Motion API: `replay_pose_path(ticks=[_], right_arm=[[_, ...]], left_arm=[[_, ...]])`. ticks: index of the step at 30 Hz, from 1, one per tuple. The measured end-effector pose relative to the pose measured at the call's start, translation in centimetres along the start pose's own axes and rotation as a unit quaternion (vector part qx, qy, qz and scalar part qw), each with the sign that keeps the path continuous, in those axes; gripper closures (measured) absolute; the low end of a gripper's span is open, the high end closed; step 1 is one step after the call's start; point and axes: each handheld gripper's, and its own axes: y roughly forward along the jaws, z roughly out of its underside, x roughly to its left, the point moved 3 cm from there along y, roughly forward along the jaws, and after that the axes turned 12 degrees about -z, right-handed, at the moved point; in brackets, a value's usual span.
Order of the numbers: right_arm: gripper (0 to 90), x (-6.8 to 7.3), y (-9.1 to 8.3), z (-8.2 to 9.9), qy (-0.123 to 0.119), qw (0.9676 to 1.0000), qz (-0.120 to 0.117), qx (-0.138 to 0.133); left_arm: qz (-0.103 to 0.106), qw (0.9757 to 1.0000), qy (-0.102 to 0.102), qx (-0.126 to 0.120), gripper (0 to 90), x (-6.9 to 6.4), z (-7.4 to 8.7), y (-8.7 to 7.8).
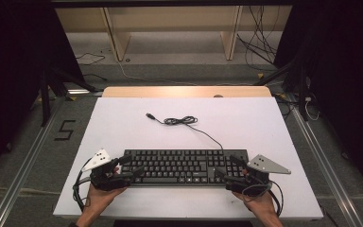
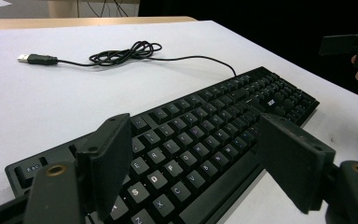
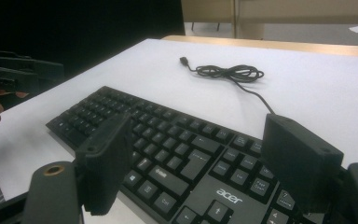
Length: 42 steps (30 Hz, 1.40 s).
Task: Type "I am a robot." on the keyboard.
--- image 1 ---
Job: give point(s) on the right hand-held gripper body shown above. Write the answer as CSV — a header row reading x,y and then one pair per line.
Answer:
x,y
255,179

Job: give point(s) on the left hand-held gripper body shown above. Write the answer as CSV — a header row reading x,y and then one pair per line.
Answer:
x,y
102,176

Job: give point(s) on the black computer keyboard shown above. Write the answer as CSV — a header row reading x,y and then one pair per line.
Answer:
x,y
182,167

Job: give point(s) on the person's left hand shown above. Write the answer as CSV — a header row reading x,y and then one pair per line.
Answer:
x,y
99,200

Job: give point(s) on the person's right hand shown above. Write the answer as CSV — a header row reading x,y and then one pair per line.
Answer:
x,y
261,203

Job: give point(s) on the white table cover board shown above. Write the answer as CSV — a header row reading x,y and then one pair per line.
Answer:
x,y
233,126

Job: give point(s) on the wooden table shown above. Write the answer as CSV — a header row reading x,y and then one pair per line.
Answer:
x,y
170,91

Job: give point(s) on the black metal stand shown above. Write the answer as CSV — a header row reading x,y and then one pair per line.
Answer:
x,y
302,94
45,101

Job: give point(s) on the metal floor rail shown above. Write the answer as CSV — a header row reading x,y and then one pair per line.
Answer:
x,y
324,157
22,170

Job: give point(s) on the light wooden shelf frame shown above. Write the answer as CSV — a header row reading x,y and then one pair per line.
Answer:
x,y
119,38

